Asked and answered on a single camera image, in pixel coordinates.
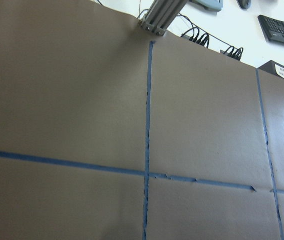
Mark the grey device on desk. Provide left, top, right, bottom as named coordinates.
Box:
left=191, top=0, right=223, bottom=12

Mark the dark computer mouse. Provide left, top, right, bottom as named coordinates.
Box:
left=237, top=0, right=251, bottom=10

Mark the black keyboard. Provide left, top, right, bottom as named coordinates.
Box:
left=257, top=14, right=284, bottom=44

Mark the black coiled cable left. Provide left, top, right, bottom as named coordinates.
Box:
left=181, top=26, right=210, bottom=49

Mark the black coiled cable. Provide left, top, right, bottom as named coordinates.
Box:
left=219, top=45, right=244, bottom=62
left=181, top=26, right=210, bottom=49

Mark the aluminium frame post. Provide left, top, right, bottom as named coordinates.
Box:
left=140, top=0, right=188, bottom=37

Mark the black coiled cable right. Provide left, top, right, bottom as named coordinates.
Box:
left=219, top=45, right=244, bottom=62

